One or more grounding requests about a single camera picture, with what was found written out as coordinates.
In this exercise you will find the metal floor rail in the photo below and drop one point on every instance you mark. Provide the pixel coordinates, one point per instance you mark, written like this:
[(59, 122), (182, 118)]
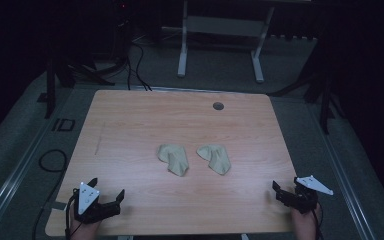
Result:
[(11, 185), (343, 186)]

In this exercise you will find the black metal stand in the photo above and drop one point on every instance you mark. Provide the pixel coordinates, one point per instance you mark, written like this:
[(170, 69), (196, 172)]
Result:
[(50, 90), (325, 96)]

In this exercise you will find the beige sock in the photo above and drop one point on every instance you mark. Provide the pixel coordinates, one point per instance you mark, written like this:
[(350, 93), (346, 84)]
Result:
[(217, 158), (175, 159)]

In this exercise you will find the white metal table frame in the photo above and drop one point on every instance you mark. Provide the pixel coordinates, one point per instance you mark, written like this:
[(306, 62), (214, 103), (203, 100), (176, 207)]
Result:
[(220, 26)]

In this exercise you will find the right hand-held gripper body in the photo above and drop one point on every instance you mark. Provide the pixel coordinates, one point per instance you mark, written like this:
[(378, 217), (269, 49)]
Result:
[(301, 199)]

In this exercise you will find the person's left hand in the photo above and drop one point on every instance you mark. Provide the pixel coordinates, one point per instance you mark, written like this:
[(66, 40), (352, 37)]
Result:
[(85, 230)]

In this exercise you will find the person's right hand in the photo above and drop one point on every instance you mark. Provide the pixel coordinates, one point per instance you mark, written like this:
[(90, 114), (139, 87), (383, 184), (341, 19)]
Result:
[(305, 225)]

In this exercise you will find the grey table grommet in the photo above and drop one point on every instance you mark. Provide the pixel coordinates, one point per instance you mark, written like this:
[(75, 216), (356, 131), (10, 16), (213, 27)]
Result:
[(218, 106)]

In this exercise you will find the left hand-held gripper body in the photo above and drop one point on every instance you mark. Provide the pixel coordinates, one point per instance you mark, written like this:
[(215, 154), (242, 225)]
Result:
[(88, 200)]

